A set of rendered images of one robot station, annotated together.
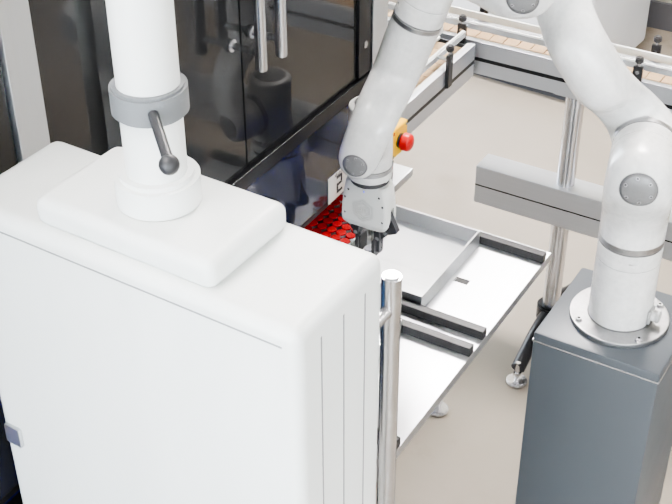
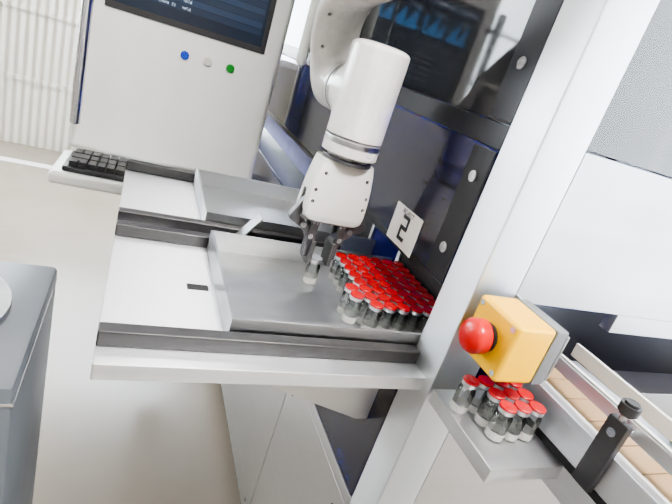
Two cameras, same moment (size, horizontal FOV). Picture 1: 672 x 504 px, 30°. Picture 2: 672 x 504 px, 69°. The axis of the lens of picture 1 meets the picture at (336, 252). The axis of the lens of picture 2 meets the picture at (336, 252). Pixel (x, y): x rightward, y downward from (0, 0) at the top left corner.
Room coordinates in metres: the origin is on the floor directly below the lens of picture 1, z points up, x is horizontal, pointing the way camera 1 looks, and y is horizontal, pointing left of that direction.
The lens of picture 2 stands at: (2.48, -0.66, 1.22)
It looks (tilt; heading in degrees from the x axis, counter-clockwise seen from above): 21 degrees down; 124
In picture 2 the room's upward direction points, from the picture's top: 18 degrees clockwise
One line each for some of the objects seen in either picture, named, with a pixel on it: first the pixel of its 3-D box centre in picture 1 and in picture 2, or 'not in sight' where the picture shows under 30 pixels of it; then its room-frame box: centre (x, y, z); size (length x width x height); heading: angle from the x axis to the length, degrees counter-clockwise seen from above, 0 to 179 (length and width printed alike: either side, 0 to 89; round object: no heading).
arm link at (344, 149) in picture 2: (369, 169); (351, 148); (2.05, -0.06, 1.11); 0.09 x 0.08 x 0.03; 59
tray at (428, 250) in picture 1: (376, 245); (327, 291); (2.10, -0.08, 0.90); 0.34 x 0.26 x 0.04; 59
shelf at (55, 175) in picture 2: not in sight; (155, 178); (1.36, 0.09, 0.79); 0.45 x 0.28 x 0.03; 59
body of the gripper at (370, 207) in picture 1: (369, 197); (338, 187); (2.05, -0.07, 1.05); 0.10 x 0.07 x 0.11; 59
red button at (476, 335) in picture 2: (404, 141); (479, 336); (2.36, -0.15, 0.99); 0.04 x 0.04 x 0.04; 59
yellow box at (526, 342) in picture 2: (386, 136); (510, 338); (2.38, -0.11, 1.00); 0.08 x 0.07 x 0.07; 59
